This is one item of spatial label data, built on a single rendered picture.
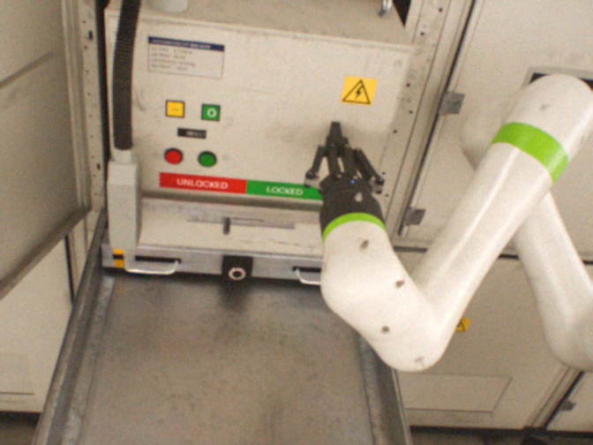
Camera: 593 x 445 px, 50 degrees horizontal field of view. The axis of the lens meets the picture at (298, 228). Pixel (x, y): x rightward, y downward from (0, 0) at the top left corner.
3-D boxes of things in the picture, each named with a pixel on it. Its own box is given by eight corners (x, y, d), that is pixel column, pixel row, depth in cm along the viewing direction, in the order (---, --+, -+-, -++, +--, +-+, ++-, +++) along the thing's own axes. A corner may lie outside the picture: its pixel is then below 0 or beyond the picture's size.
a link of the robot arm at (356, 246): (385, 267, 75) (306, 306, 79) (433, 324, 82) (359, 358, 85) (368, 194, 86) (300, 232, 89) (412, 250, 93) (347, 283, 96)
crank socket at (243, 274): (251, 283, 131) (253, 266, 128) (221, 282, 131) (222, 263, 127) (251, 274, 134) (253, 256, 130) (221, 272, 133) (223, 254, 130)
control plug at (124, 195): (137, 252, 115) (136, 170, 104) (109, 249, 114) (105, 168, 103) (143, 223, 121) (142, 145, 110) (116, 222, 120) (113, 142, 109)
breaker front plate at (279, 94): (354, 267, 134) (412, 53, 104) (116, 250, 128) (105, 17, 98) (353, 262, 135) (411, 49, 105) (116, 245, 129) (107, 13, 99)
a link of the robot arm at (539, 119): (569, 121, 111) (521, 72, 109) (627, 101, 99) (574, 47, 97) (517, 200, 107) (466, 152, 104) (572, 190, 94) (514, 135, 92)
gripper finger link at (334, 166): (340, 199, 101) (331, 199, 100) (331, 159, 109) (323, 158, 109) (345, 178, 98) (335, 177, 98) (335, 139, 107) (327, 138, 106)
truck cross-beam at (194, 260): (363, 283, 137) (369, 263, 133) (101, 267, 130) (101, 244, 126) (360, 267, 141) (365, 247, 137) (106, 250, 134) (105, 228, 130)
